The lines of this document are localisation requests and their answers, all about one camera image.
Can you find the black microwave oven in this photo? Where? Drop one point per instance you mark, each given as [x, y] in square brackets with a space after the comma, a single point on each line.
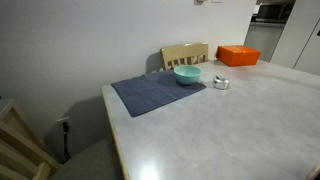
[273, 11]

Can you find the white wall outlet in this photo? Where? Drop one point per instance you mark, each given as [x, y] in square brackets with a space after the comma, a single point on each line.
[62, 119]

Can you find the dark blue cloth mat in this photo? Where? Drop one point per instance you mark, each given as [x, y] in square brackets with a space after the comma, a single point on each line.
[150, 91]

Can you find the orange box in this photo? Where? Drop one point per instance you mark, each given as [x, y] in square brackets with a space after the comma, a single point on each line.
[237, 55]

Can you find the white tall cabinet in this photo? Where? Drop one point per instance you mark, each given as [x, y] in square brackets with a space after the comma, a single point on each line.
[300, 36]

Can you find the teal ceramic bowl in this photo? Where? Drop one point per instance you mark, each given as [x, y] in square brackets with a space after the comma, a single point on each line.
[187, 75]

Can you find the wooden chair frame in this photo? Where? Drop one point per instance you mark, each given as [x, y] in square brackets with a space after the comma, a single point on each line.
[20, 146]

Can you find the grey kitchen counter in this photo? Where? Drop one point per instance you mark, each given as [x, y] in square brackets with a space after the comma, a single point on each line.
[265, 36]

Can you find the silver round tin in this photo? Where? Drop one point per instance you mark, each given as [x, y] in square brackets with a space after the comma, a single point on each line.
[220, 84]

